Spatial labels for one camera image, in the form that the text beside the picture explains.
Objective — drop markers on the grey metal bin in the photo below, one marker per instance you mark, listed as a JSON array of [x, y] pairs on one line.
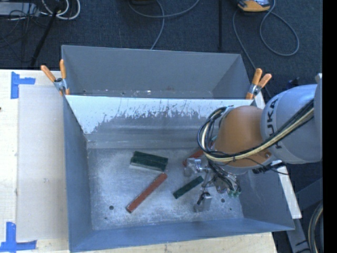
[[147, 130]]

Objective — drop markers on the dark green flat block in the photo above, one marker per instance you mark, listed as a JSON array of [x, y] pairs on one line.
[[147, 164], [152, 157], [188, 186]]

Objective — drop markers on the red-brown flat block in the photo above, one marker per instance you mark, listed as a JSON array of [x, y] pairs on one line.
[[194, 155], [146, 192]]

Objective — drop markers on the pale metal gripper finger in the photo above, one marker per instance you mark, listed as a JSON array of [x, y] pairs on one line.
[[193, 165], [204, 202]]

